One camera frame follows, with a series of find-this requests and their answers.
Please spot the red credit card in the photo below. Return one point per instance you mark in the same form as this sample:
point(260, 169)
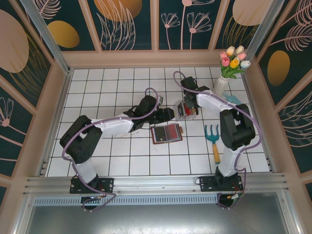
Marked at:
point(188, 116)
point(172, 133)

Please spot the black credit card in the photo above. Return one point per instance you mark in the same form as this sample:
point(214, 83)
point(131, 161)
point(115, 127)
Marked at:
point(160, 134)

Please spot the brown-red book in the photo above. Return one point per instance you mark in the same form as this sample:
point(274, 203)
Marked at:
point(152, 136)

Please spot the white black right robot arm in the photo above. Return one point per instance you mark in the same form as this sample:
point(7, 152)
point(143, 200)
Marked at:
point(212, 102)

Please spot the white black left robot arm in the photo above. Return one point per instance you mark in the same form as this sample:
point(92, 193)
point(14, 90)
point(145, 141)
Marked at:
point(114, 125)

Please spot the beige credit card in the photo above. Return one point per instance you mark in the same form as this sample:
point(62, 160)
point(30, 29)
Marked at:
point(194, 116)

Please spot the white ribbed vase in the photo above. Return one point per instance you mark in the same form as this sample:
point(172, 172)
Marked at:
point(219, 87)

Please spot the light blue toy trowel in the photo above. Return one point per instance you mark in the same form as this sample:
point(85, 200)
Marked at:
point(234, 100)

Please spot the colourful tulip bouquet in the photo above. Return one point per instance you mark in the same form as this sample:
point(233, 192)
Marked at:
point(230, 69)

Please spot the green circuit board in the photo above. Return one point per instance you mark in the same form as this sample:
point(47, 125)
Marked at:
point(237, 198)

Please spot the grey metal sheet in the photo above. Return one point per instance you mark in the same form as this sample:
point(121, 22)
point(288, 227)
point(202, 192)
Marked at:
point(156, 219)

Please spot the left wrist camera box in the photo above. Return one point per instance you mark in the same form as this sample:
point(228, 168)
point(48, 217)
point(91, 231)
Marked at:
point(161, 100)

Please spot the aluminium table edge rail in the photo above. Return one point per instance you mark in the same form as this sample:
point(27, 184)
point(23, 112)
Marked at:
point(253, 104)
point(60, 104)

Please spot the aluminium mounting rail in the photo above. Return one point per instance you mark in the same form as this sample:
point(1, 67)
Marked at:
point(156, 182)

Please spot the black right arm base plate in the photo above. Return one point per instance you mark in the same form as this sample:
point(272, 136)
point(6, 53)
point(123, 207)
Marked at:
point(207, 184)

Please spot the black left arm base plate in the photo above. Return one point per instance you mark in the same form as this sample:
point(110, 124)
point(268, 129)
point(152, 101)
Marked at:
point(107, 185)

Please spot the aluminium corner post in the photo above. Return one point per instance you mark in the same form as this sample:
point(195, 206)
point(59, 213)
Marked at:
point(48, 41)
point(258, 31)

